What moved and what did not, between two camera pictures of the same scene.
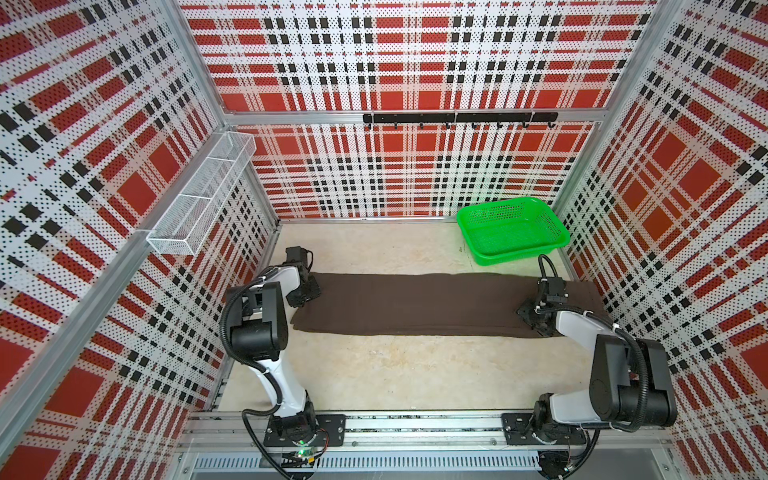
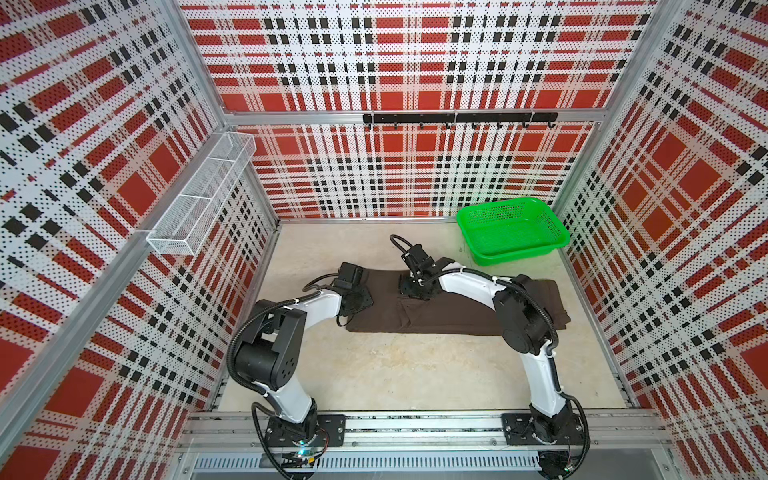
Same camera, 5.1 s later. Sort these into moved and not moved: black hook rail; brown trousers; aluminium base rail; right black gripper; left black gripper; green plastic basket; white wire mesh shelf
Moved: brown trousers; left black gripper; right black gripper
Not moved: black hook rail; white wire mesh shelf; green plastic basket; aluminium base rail
